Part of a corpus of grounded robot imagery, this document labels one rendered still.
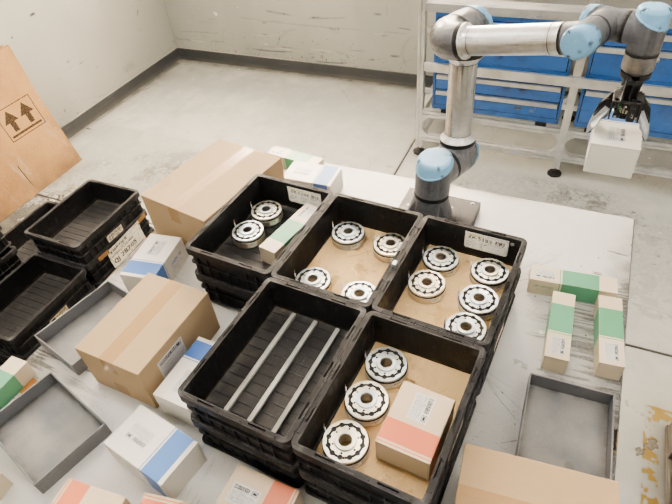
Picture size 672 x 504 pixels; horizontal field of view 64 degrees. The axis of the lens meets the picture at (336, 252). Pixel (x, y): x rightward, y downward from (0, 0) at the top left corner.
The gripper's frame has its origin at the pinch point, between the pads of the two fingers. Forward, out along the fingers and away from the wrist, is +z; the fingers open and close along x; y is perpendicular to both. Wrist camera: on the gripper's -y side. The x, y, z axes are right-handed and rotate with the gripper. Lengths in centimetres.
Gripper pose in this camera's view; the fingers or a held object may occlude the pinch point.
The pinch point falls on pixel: (615, 135)
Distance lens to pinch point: 171.2
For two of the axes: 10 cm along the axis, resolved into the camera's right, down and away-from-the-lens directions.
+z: 0.8, 7.2, 6.9
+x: 9.1, 2.2, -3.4
